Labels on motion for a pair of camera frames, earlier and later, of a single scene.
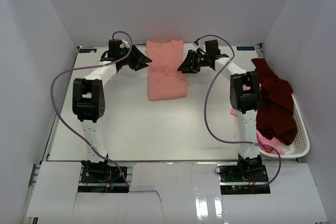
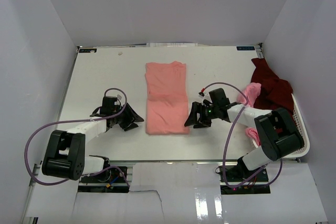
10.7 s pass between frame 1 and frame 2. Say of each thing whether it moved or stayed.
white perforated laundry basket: stayed
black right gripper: moved
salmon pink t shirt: moved
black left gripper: moved
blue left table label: stayed
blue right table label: stayed
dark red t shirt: stayed
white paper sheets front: stayed
